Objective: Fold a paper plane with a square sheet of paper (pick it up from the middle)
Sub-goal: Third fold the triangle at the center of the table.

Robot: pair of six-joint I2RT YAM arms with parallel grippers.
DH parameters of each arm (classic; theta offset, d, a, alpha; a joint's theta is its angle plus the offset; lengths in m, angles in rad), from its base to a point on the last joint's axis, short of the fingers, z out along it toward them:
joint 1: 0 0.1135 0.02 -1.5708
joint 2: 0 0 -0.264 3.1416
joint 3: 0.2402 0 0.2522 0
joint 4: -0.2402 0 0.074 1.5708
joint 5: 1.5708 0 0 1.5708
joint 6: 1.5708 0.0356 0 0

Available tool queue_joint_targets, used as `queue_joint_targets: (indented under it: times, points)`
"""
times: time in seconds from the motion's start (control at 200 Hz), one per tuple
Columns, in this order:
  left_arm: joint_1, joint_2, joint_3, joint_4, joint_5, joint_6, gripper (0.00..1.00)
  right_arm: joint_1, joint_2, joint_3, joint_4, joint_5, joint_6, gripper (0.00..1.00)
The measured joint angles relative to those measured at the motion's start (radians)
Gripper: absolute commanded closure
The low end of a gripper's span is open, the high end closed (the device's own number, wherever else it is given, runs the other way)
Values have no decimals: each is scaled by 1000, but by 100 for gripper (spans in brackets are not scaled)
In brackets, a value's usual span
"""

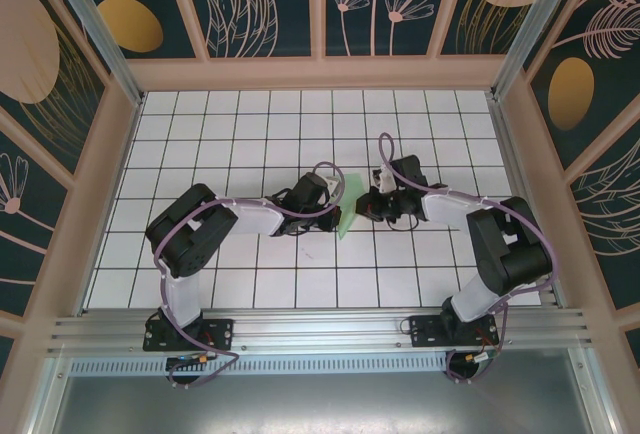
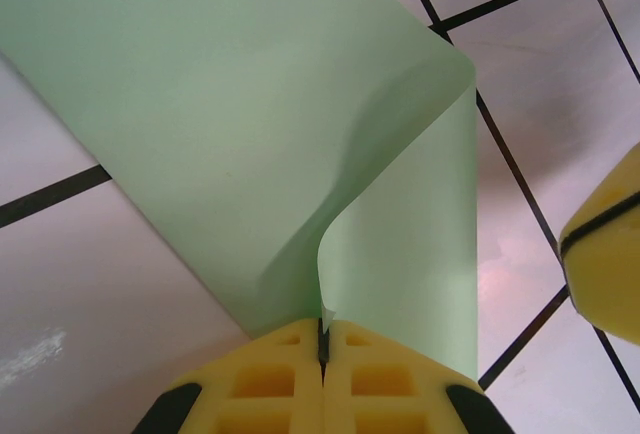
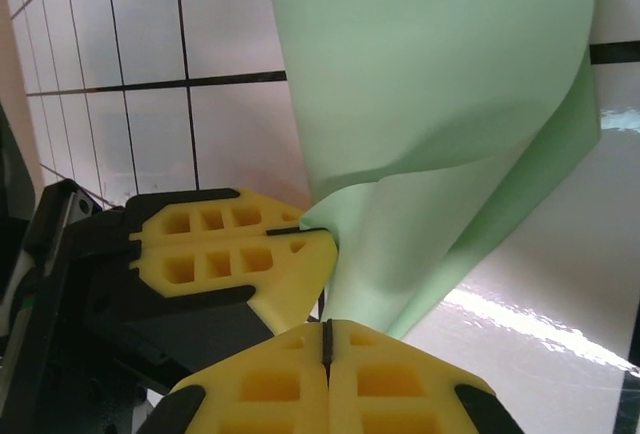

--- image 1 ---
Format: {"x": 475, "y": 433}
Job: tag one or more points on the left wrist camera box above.
{"x": 334, "y": 185}

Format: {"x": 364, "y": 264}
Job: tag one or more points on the black controller board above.
{"x": 185, "y": 361}

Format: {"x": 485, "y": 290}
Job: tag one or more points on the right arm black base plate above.
{"x": 422, "y": 331}

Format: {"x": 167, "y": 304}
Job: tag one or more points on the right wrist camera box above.
{"x": 385, "y": 181}

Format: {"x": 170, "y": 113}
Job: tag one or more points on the aluminium side rail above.
{"x": 510, "y": 154}

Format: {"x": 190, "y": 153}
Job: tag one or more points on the aluminium corner post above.
{"x": 540, "y": 29}
{"x": 97, "y": 29}

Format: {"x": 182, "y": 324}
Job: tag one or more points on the green paper sheet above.
{"x": 347, "y": 224}

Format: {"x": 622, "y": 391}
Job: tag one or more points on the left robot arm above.
{"x": 185, "y": 239}

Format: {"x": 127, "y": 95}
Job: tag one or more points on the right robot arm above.
{"x": 505, "y": 254}

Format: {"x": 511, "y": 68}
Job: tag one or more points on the long aluminium base rail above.
{"x": 320, "y": 326}

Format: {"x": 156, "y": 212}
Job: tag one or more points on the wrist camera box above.
{"x": 385, "y": 181}
{"x": 334, "y": 185}

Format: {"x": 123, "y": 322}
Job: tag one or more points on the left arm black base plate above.
{"x": 220, "y": 329}

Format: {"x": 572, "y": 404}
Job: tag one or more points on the grey metal sheet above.
{"x": 320, "y": 404}

